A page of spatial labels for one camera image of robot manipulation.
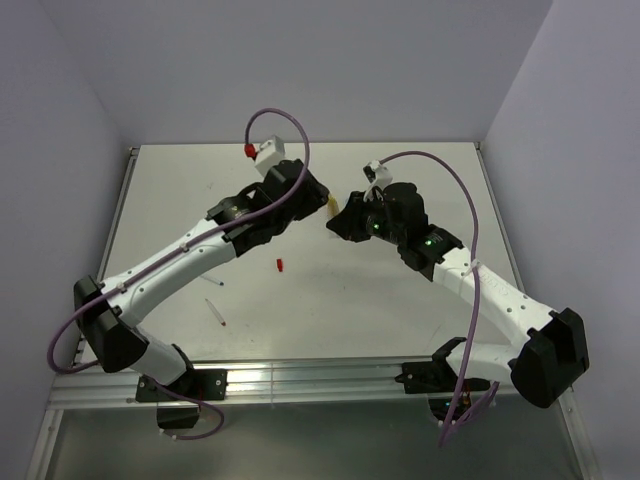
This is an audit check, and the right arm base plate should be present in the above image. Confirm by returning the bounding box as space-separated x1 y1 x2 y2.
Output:
394 359 494 396

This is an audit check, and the red cable connector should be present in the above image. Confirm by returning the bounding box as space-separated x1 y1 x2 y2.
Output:
244 143 256 159

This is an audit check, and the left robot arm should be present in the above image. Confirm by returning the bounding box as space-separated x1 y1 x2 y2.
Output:
73 160 329 399

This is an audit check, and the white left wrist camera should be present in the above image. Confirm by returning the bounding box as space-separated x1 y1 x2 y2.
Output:
254 136 286 177

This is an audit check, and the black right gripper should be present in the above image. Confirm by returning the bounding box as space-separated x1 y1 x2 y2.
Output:
326 190 405 245

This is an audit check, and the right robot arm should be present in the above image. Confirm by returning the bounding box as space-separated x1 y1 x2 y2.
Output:
326 182 590 408

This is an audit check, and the yellow highlighter marker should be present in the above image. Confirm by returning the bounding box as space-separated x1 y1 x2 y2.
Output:
327 195 339 219

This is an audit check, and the thin blue pen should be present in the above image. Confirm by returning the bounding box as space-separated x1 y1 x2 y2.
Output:
200 274 225 286

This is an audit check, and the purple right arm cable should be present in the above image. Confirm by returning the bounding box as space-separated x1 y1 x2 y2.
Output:
377 150 500 449

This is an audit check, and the aluminium frame rail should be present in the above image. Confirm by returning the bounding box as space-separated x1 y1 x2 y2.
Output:
48 360 574 411

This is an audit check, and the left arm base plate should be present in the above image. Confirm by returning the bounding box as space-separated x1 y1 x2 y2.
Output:
135 368 228 403

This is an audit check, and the thin red pen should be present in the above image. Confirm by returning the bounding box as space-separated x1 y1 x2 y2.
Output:
204 298 227 327

